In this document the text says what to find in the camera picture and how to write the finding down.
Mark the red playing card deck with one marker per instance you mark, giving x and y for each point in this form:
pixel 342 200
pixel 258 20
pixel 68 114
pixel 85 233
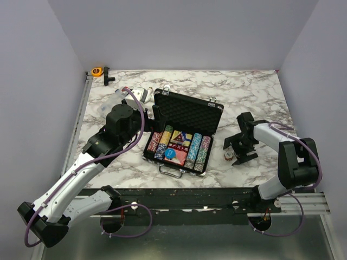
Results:
pixel 179 159

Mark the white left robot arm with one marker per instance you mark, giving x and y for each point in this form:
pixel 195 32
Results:
pixel 50 216

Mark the blue small blind button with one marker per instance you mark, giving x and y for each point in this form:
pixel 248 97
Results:
pixel 169 154

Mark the orange tape measure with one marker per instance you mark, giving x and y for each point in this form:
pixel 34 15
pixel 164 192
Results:
pixel 97 72

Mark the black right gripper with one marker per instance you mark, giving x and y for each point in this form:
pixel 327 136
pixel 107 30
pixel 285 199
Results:
pixel 241 155

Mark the clear plastic organizer box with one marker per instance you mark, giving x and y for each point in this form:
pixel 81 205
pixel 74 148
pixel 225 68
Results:
pixel 113 100

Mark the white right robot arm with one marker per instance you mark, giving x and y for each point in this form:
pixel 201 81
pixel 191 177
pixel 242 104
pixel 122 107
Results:
pixel 298 161

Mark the white red poker chip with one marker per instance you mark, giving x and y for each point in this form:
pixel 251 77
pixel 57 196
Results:
pixel 228 155

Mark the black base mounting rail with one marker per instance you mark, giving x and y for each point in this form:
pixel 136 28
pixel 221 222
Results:
pixel 185 206

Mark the black T-shaped tool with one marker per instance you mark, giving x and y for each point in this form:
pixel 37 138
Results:
pixel 107 78

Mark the black poker chip case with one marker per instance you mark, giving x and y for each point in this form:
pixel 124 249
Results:
pixel 188 114

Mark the red dice row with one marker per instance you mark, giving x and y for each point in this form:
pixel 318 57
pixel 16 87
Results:
pixel 180 148

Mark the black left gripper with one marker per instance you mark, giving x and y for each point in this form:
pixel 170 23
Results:
pixel 156 124

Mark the boxed card deck in case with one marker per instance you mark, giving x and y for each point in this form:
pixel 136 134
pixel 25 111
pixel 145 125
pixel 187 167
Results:
pixel 181 138

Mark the white pipe fitting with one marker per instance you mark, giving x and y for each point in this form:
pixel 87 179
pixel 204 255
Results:
pixel 149 96

